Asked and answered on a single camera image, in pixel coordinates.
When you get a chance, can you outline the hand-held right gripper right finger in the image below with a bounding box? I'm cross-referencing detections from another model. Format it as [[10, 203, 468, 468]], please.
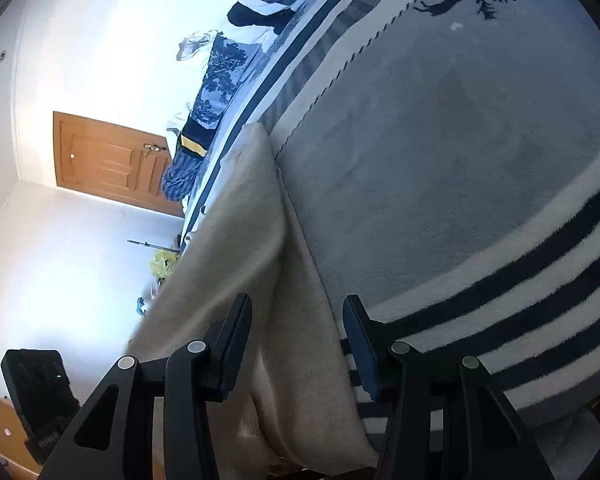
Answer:
[[342, 294, 556, 480]]

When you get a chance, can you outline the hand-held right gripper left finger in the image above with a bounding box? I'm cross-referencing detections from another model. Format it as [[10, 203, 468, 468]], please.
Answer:
[[40, 293, 254, 480]]

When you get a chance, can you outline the cream knit sweater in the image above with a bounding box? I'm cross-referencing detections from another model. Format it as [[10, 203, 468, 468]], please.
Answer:
[[127, 122, 382, 475]]

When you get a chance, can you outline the orange wooden furniture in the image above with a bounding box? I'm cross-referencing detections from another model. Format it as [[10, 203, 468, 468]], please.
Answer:
[[0, 394, 44, 479]]

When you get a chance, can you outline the yellow plastic bag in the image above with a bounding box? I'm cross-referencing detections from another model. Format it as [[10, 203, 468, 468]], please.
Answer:
[[149, 251, 181, 279]]

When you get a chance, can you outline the black metal rod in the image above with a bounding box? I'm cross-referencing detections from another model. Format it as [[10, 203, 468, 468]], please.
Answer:
[[127, 239, 181, 252]]

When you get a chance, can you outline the grey striped deer blanket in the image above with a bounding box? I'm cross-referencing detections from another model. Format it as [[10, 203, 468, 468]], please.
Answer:
[[179, 0, 600, 461]]

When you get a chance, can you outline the wooden door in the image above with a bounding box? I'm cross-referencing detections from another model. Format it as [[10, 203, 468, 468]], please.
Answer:
[[52, 111, 186, 219]]

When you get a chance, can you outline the blue printed quilt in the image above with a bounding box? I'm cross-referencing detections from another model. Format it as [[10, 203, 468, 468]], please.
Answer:
[[161, 32, 267, 202]]

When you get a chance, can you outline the white crumpled cloth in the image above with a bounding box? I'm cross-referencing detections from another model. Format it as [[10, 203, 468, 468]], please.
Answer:
[[175, 29, 219, 62]]

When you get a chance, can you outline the dark navy garment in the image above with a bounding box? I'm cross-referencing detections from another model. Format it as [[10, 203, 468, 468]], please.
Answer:
[[227, 0, 322, 36]]

